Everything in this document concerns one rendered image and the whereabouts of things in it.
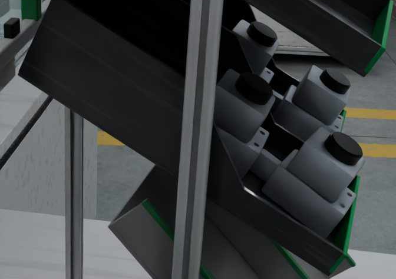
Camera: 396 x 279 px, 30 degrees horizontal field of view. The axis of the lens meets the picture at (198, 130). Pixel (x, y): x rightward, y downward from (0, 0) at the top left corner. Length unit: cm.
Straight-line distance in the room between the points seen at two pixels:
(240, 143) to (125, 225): 11
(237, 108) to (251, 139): 3
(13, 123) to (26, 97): 14
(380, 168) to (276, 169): 288
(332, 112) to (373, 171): 270
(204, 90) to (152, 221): 14
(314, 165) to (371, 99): 366
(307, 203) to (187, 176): 11
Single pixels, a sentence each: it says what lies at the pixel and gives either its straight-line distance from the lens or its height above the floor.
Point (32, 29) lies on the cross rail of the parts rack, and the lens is 68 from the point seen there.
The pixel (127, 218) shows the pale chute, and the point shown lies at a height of 120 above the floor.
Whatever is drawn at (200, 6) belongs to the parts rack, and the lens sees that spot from 47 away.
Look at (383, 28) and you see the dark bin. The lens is 54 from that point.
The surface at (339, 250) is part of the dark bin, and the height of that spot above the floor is 121.
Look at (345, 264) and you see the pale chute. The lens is 90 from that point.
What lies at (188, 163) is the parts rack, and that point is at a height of 127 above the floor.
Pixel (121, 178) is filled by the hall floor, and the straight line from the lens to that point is 312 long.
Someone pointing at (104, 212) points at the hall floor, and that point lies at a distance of 288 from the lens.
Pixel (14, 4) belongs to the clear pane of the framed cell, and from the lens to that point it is 186.
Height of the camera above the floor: 151
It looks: 25 degrees down
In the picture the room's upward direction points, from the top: 5 degrees clockwise
